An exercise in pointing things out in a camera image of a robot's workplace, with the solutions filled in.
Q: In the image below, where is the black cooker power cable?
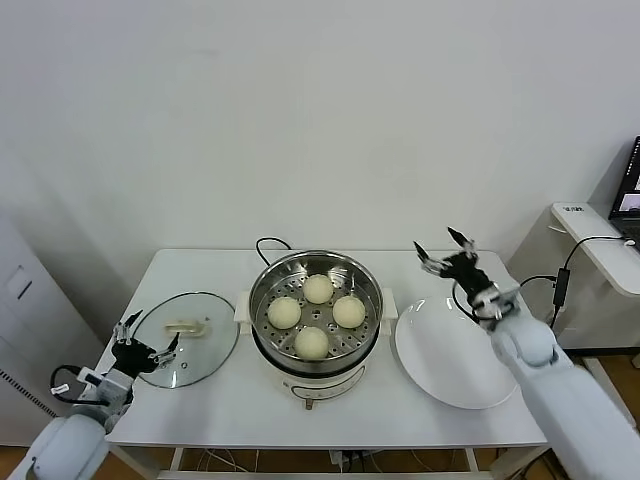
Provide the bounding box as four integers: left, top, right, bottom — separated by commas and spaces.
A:
255, 237, 296, 269

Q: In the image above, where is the perforated steel steamer basket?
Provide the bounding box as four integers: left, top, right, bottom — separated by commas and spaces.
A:
234, 251, 400, 370

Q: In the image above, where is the white side desk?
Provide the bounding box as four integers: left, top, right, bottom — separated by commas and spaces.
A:
507, 202, 640, 430

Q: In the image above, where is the large white plate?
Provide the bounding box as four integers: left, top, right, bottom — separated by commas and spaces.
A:
394, 296, 521, 411

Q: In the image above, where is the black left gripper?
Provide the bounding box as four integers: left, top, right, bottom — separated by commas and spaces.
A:
110, 308, 180, 379

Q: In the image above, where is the black laptop power adapter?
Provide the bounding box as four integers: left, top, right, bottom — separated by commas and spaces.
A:
516, 236, 639, 344

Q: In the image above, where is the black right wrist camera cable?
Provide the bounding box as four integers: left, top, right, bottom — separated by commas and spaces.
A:
451, 279, 501, 326

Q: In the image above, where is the glass lid with cream handle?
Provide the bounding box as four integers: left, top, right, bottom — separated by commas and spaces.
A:
130, 292, 240, 390

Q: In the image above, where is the white table frame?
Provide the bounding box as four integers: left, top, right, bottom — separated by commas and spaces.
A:
107, 442, 551, 480

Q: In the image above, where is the thin white cable bundle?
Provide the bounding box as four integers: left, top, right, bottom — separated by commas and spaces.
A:
409, 448, 474, 471
199, 448, 281, 474

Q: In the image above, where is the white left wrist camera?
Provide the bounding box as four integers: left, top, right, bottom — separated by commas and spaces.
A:
79, 367, 135, 409

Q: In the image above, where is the white metal cabinet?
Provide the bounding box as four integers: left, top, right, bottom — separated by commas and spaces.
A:
0, 214, 107, 436

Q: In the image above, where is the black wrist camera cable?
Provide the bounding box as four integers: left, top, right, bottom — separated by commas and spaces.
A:
451, 279, 501, 326
49, 365, 96, 404

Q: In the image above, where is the black left wrist camera cable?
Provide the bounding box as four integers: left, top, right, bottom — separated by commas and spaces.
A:
49, 365, 96, 404

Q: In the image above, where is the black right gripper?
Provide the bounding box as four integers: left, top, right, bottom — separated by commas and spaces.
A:
412, 226, 494, 301

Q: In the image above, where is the white steamed baozi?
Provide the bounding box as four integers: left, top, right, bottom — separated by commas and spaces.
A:
332, 294, 369, 330
267, 297, 302, 331
303, 273, 335, 305
293, 326, 330, 361

